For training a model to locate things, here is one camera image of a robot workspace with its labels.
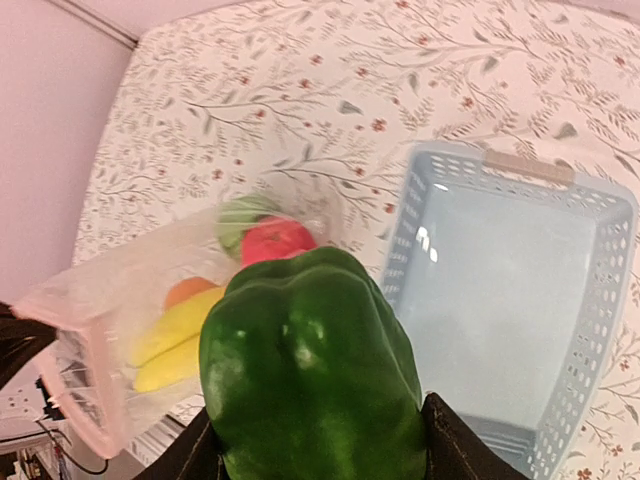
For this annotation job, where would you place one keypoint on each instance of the yellow toy banana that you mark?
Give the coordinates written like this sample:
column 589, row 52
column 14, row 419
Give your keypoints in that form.
column 167, row 352

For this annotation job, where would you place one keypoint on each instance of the red toy apple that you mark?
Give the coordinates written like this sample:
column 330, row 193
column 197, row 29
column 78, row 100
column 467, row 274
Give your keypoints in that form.
column 275, row 238

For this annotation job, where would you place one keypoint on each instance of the green toy cabbage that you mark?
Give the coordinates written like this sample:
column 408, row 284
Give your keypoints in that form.
column 237, row 216

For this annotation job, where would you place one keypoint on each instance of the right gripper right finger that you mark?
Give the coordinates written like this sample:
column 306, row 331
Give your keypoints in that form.
column 454, row 451

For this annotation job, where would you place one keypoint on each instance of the green toy pepper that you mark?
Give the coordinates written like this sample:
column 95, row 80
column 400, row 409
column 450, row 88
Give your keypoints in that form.
column 307, row 374

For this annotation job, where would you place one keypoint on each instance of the floral tablecloth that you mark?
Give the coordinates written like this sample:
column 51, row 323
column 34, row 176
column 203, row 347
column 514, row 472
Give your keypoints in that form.
column 331, row 97

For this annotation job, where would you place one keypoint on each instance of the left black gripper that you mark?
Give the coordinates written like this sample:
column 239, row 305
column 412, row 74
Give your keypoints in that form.
column 20, row 341

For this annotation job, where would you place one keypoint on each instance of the orange toy orange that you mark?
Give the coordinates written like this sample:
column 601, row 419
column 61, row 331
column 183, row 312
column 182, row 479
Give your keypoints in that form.
column 185, row 289

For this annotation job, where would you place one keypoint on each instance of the light blue plastic basket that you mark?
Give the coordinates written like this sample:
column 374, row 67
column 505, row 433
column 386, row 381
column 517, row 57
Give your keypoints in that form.
column 509, row 277

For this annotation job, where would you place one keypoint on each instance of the clear zip top bag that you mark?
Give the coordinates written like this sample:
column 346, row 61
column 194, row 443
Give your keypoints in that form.
column 101, row 306

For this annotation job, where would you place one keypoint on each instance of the left aluminium post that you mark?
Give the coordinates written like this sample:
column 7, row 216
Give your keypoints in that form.
column 104, row 25

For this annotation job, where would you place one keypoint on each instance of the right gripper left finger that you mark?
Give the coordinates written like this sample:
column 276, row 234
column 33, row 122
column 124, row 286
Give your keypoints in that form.
column 195, row 455

